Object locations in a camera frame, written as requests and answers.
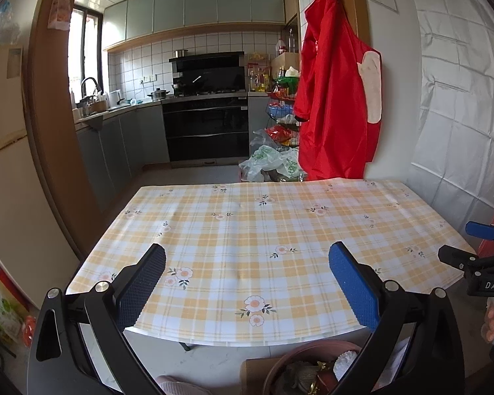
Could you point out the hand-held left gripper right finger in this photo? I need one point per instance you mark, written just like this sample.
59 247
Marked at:
356 288

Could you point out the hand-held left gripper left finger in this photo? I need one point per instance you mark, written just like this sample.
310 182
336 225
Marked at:
142 284

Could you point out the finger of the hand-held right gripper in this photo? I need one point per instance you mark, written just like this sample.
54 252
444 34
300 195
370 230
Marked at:
459 257
479 229

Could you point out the white foam fruit net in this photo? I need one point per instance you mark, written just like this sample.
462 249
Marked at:
345 364

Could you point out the pink brown plastic basin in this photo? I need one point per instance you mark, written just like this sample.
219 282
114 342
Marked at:
296 352

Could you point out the yellow checked floral tablecloth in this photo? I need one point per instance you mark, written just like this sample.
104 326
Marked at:
230 247

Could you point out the grey base cabinets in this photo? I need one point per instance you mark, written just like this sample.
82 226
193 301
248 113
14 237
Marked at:
136 148

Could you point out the cardboard box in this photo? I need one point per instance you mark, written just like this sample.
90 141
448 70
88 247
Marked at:
253 378

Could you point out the colourful packaging bags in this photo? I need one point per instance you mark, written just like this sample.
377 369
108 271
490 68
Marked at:
6 308

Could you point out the large printed shopping bags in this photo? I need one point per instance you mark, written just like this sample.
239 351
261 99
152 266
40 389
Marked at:
267 160

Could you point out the cream refrigerator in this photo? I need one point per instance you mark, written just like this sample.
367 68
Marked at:
8 197

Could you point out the black built-in oven stove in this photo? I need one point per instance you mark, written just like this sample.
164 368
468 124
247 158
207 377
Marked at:
206 131

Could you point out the red hanging apron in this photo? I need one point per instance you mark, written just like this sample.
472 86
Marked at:
333 103

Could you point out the steel pot with lid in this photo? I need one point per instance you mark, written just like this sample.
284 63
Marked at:
158 95

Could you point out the black wok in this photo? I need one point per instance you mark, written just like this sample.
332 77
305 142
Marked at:
187 89

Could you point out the curved steel faucet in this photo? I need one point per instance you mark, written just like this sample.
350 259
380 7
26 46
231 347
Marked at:
88 81

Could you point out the black range hood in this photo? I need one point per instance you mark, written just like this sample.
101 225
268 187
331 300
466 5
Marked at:
210 70

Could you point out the row of condiment bottles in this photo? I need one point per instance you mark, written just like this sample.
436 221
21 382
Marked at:
258 76

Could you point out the dark framed window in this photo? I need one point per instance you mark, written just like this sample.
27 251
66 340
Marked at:
84 57

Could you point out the small steel pot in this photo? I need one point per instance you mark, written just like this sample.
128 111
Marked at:
181 53

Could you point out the brown cardboard carton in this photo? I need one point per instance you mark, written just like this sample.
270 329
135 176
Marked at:
284 65

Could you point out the cooking oil bottle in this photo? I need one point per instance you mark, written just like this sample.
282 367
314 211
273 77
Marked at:
280 47

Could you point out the clear glass bottle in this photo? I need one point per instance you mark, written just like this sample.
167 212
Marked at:
292 43

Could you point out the small hanging paper card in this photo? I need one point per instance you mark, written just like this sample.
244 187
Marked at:
59 6

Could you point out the white plastic wall sheet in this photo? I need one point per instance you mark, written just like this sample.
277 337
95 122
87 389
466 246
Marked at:
461 103

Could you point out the wooden door frame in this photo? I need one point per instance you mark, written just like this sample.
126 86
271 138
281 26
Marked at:
49 123

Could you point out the grey wall cabinets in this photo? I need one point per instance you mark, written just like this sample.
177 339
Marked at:
189 12

